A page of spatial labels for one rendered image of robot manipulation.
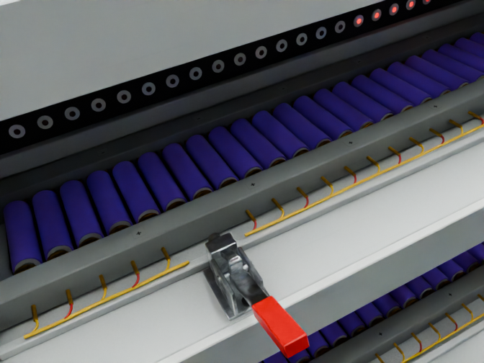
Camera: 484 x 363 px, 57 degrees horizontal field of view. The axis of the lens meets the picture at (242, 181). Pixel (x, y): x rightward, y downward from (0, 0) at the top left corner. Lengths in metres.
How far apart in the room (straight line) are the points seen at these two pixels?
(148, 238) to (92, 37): 0.13
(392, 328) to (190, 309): 0.23
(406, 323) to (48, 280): 0.31
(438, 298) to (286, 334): 0.28
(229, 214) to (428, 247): 0.13
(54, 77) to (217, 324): 0.16
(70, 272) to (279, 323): 0.13
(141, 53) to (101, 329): 0.16
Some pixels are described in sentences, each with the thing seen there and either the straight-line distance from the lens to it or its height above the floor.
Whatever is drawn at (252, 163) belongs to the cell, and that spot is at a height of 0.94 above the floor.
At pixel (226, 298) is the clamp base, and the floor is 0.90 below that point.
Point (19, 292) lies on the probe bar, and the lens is 0.29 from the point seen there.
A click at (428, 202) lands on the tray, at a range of 0.34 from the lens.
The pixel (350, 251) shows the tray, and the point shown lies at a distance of 0.30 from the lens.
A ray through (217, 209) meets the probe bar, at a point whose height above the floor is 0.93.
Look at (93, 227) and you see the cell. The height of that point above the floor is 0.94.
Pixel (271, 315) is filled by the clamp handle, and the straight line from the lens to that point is 0.22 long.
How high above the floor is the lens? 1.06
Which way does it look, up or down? 23 degrees down
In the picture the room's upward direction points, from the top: 15 degrees counter-clockwise
